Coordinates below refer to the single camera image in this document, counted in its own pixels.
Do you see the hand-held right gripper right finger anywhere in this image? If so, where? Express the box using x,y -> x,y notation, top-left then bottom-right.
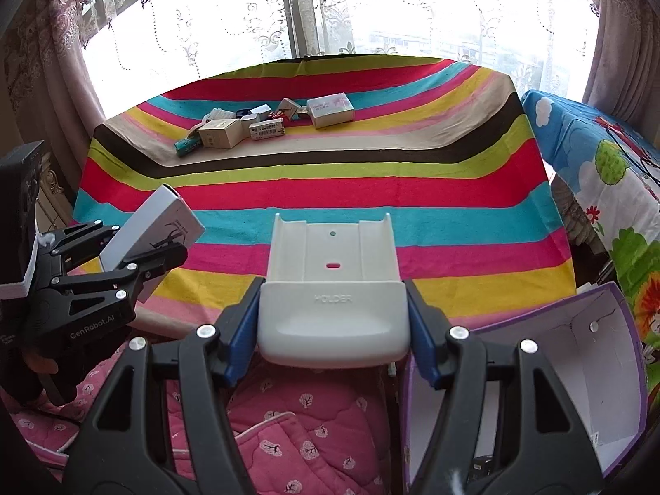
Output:
401,278 -> 606,495

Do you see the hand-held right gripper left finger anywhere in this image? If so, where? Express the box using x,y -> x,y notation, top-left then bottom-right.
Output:
62,277 -> 266,495

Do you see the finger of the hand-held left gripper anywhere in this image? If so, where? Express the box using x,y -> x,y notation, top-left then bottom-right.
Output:
36,221 -> 125,275
49,243 -> 189,321

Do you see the white box with black print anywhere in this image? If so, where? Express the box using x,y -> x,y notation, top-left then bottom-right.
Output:
98,184 -> 206,300

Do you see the white plastic holder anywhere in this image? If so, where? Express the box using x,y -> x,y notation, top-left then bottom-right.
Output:
256,212 -> 410,369

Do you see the purple cardboard box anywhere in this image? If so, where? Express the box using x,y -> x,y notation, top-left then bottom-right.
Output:
402,281 -> 648,495

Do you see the pink and white box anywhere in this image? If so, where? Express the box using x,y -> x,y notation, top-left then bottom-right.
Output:
308,93 -> 355,129

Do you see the person's left hand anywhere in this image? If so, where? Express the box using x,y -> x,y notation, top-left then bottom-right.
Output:
21,351 -> 59,375

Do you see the carved beige cabinet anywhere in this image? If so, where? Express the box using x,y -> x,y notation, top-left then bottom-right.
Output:
33,152 -> 83,238

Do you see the pink quilt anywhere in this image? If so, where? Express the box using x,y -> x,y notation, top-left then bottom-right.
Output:
0,340 -> 408,495

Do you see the teal tube packet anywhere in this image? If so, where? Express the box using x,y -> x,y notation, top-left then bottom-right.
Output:
174,134 -> 203,158

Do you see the beige small box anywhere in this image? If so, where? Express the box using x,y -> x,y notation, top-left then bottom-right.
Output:
198,118 -> 244,149

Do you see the striped colourful tablecloth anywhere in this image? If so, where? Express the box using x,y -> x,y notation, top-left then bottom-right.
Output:
72,56 -> 577,341

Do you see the patterned mauve drape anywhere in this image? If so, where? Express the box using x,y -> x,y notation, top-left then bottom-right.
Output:
0,0 -> 150,166
552,0 -> 660,114

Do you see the long white labelled box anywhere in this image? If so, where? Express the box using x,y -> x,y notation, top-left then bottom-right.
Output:
249,118 -> 286,141

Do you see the small white box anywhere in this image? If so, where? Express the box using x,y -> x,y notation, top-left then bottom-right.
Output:
238,104 -> 272,125

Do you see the red toy car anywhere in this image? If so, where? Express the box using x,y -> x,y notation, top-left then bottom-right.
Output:
273,98 -> 302,123

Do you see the sheer lace curtain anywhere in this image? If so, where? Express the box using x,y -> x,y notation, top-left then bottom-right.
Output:
87,0 -> 604,119

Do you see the cartoon printed cloth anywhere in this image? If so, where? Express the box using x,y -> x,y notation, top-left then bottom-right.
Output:
521,89 -> 660,367

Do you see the window frame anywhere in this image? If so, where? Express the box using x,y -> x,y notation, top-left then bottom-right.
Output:
281,0 -> 323,57

